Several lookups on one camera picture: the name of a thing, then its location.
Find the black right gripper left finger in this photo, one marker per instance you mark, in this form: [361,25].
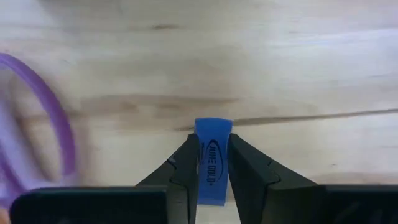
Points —
[180,174]

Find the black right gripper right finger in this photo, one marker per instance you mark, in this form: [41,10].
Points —
[255,180]

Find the blue eraser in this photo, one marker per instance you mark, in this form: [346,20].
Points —
[213,130]

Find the purple scissors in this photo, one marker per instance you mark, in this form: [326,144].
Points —
[56,118]

